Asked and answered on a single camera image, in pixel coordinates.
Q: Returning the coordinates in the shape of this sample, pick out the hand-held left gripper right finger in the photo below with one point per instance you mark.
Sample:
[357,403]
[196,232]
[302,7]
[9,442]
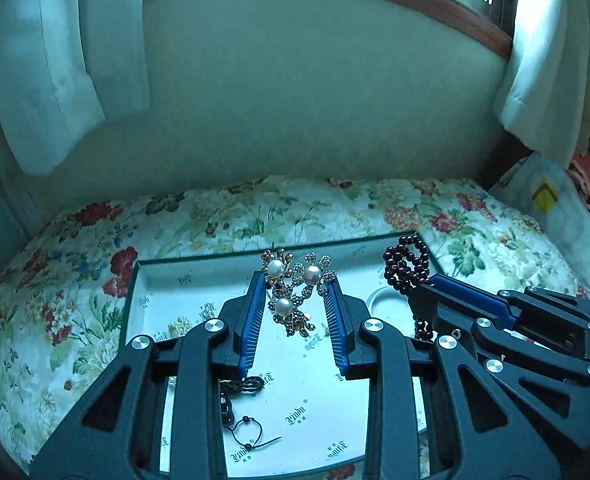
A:
[337,330]

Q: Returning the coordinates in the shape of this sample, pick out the white jade bangle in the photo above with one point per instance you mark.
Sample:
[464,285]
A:
[372,301]

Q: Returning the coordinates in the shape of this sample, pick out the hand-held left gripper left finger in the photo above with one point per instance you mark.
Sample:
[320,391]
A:
[252,320]

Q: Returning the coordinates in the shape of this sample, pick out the pearl flower brooch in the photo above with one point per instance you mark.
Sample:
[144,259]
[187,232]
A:
[311,274]

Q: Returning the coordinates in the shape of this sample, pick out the white curtain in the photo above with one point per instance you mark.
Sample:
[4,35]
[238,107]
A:
[50,60]
[545,60]

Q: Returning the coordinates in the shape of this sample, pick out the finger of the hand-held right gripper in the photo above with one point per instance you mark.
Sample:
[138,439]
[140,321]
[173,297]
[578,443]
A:
[475,297]
[440,310]

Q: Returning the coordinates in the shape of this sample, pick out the green jewelry box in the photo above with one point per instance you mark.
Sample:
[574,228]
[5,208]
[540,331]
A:
[295,410]

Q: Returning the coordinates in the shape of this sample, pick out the floral bedspread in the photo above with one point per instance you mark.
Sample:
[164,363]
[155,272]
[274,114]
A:
[75,310]

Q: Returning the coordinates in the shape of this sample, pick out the white bag with yellow mark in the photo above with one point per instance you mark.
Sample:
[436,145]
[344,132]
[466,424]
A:
[565,230]

